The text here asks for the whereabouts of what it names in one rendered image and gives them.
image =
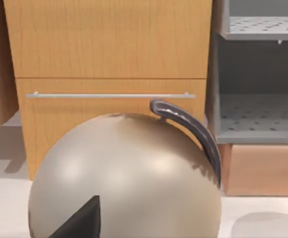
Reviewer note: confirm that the wooden cupboard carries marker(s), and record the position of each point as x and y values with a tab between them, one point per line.
109	37

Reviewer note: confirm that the beige round kettle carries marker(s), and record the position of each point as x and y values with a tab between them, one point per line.
124	173

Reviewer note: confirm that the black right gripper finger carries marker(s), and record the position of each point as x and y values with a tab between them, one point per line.
88	218

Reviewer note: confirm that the pale wooden drawer front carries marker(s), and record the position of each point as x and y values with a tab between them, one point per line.
265	168

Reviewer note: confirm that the grey pierced shelf unit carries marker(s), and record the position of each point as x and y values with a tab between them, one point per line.
260	86

